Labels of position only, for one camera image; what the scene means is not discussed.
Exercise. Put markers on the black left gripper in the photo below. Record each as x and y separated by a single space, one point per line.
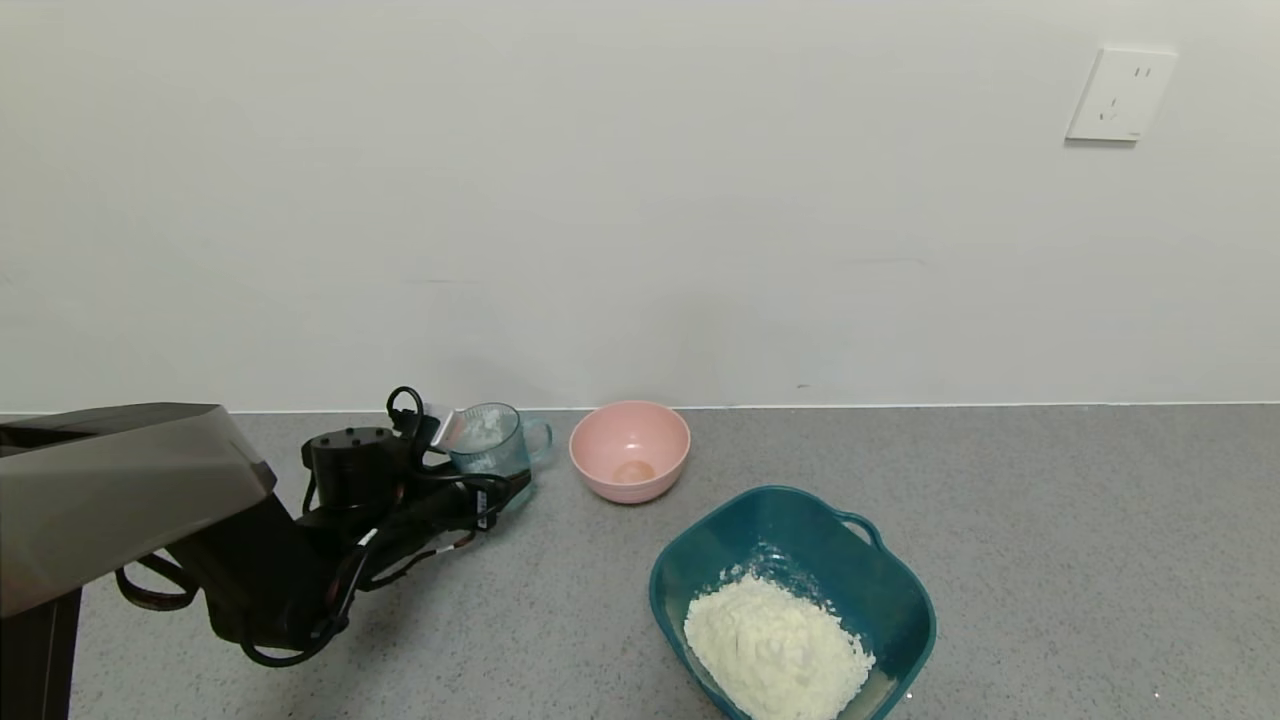
487 506

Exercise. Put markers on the clear ribbed glass cup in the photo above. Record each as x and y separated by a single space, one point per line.
495 440

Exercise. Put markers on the white powder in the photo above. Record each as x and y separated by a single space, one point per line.
775 650

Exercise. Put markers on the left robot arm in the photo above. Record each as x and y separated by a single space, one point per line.
110 480

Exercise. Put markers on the pink bowl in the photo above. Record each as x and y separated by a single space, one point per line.
630 440

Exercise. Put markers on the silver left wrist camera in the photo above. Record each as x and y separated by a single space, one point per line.
447 428

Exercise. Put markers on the white wall socket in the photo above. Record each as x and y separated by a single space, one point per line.
1120 95

